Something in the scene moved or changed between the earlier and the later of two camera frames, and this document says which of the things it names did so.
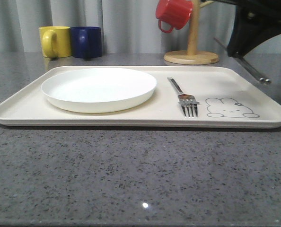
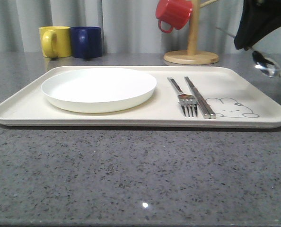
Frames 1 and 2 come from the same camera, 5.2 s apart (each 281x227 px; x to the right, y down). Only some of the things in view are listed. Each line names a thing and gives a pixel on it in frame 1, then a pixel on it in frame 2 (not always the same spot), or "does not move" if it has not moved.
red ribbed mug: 176,13 does not move
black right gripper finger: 242,26 → 251,15
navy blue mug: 86,41 does not move
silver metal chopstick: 266,80 → 211,113
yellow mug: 56,41 does not move
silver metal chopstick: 258,78 → 201,102
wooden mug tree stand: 192,56 does not move
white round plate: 99,90 does not move
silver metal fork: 187,101 does not move
